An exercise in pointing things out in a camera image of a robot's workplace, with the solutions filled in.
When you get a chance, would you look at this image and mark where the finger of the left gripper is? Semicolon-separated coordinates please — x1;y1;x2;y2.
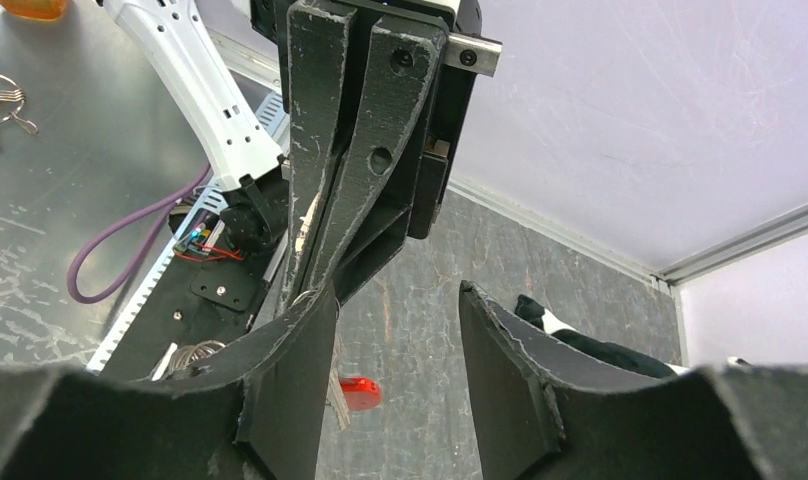
277;1;355;312
304;14;448;292

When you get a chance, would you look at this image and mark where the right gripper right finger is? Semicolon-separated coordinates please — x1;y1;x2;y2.
459;281;808;479

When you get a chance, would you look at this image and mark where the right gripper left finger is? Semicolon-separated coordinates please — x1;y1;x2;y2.
0;286;339;479

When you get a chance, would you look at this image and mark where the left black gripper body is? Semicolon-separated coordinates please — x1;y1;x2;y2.
248;0;505;303

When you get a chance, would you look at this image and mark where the metal keyring with red handle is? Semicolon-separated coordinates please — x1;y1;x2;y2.
151;288;382;425

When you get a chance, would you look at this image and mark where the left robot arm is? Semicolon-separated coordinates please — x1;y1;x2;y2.
104;1;502;308

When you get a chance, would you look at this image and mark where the black white checkered pillow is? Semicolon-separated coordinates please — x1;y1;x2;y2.
515;294;753;380

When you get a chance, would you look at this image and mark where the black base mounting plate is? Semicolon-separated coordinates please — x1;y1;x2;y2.
102;192;293;382

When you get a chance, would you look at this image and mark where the orange bottle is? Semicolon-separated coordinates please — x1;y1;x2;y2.
0;0;68;22

